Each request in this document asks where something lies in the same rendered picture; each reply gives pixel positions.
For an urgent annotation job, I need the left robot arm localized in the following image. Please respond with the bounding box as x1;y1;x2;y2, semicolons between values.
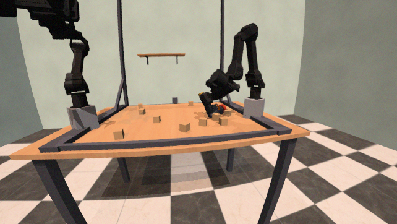
205;23;265;100

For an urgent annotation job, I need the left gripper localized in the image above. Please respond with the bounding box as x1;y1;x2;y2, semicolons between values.
200;86;226;105

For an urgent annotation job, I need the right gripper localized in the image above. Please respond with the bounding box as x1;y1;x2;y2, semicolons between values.
0;0;80;28

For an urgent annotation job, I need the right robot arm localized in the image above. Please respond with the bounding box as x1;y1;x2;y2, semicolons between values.
47;17;90;108

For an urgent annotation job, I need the dark grey hose nozzle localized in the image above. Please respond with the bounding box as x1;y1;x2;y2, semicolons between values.
199;92;226;118

